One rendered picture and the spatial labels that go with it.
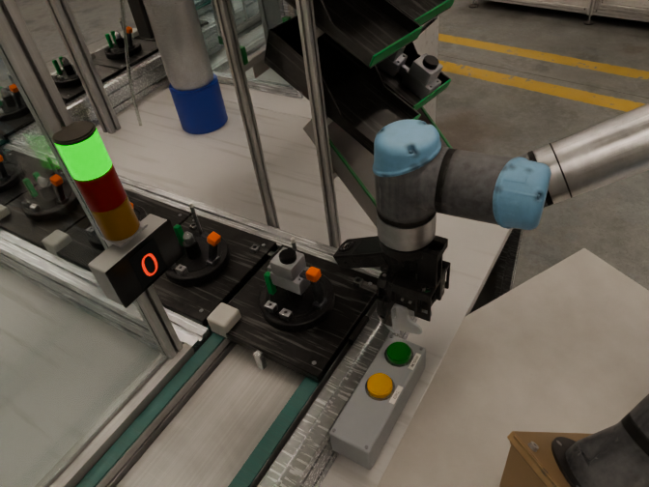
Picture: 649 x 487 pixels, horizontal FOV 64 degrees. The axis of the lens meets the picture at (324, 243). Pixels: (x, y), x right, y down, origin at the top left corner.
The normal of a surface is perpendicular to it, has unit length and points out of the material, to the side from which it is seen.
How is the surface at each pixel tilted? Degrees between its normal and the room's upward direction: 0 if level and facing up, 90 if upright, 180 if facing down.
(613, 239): 0
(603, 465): 32
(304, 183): 0
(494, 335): 0
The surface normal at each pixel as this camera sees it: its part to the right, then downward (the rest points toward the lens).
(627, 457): -0.59, -0.58
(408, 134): -0.11, -0.73
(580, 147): -0.51, -0.34
